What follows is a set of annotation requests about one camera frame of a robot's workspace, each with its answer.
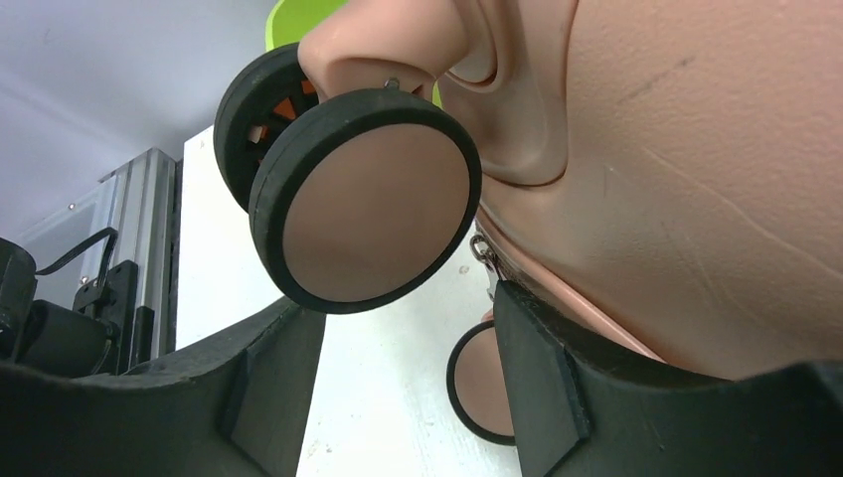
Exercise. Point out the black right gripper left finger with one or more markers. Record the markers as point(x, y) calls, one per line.
point(233, 404)

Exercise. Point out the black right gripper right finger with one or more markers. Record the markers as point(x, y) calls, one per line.
point(582, 405)

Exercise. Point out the pink hard-shell suitcase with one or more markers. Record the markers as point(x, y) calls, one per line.
point(662, 175)

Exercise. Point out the green plastic tray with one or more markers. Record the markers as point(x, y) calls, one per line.
point(296, 20)

